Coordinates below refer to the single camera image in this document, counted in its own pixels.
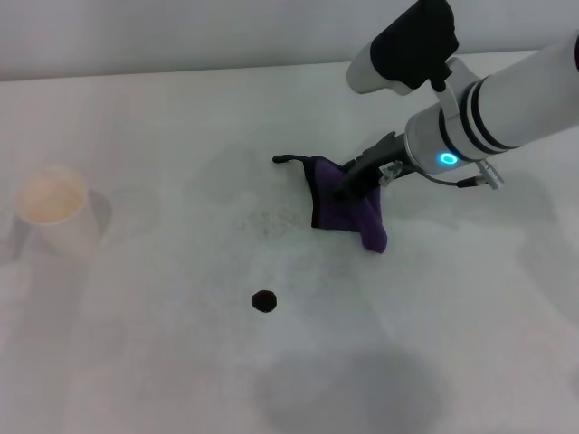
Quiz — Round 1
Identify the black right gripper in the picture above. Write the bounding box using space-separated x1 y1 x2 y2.
332 130 412 203

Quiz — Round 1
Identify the purple rag with black trim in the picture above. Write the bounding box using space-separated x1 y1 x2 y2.
271 154 389 254

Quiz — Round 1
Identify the white paper cup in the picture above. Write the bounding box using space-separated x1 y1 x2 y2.
14 164 103 257

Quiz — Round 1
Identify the black water stain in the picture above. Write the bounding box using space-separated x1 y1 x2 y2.
251 289 278 313

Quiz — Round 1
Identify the clear cable plug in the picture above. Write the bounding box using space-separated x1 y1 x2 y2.
377 160 404 189

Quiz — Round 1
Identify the grey cable with metal connector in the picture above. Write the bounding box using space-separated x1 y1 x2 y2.
418 160 506 192

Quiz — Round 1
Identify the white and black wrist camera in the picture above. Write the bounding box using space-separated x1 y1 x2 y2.
346 0 460 97

